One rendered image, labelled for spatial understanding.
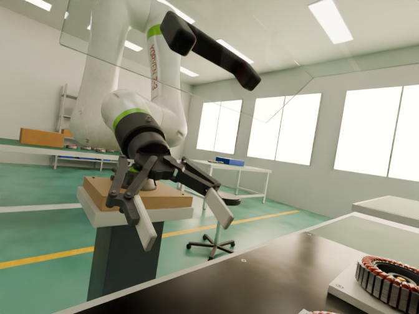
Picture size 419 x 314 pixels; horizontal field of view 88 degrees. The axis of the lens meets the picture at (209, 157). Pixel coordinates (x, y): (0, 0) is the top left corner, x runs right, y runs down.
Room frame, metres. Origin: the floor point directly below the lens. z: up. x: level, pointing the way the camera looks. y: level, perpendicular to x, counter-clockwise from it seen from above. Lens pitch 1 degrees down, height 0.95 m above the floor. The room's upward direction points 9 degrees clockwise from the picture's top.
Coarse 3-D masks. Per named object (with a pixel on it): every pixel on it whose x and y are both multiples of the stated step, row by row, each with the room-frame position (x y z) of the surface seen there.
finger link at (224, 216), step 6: (210, 192) 0.38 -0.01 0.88; (204, 198) 0.39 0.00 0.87; (210, 198) 0.38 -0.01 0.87; (216, 198) 0.37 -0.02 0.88; (210, 204) 0.38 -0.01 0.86; (216, 204) 0.37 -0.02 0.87; (222, 204) 0.36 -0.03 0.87; (216, 210) 0.37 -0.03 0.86; (222, 210) 0.36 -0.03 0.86; (228, 210) 0.35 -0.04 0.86; (216, 216) 0.36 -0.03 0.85; (222, 216) 0.35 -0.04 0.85; (228, 216) 0.34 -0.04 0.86; (222, 222) 0.35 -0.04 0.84; (228, 222) 0.34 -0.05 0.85
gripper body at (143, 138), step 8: (136, 136) 0.40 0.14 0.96; (144, 136) 0.40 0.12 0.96; (152, 136) 0.40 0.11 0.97; (160, 136) 0.42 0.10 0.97; (136, 144) 0.39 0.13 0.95; (144, 144) 0.39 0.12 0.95; (152, 144) 0.39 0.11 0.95; (160, 144) 0.40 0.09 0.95; (128, 152) 0.41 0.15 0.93; (136, 152) 0.39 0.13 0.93; (144, 152) 0.39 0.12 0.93; (152, 152) 0.40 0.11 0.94; (160, 152) 0.41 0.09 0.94; (168, 152) 0.43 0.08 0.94; (136, 160) 0.37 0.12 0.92; (144, 160) 0.37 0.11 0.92; (160, 160) 0.40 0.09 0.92; (136, 168) 0.37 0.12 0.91; (152, 168) 0.37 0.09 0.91; (160, 168) 0.37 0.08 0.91; (168, 168) 0.38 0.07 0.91; (152, 176) 0.37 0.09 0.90; (160, 176) 0.38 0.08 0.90; (168, 176) 0.39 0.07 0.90
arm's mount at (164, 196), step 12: (84, 180) 0.80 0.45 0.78; (96, 180) 0.78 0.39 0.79; (108, 180) 0.82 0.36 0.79; (96, 192) 0.64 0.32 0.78; (120, 192) 0.66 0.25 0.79; (144, 192) 0.71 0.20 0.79; (156, 192) 0.74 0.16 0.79; (168, 192) 0.78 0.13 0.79; (180, 192) 0.81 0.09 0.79; (96, 204) 0.63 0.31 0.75; (144, 204) 0.66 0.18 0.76; (156, 204) 0.68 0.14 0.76; (168, 204) 0.71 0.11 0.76; (180, 204) 0.74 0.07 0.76
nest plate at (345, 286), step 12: (348, 276) 0.36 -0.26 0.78; (336, 288) 0.32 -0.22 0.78; (348, 288) 0.32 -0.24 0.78; (360, 288) 0.33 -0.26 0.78; (348, 300) 0.30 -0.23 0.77; (360, 300) 0.30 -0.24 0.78; (372, 300) 0.30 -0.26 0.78; (372, 312) 0.28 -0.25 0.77; (384, 312) 0.28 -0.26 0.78; (396, 312) 0.28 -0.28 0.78
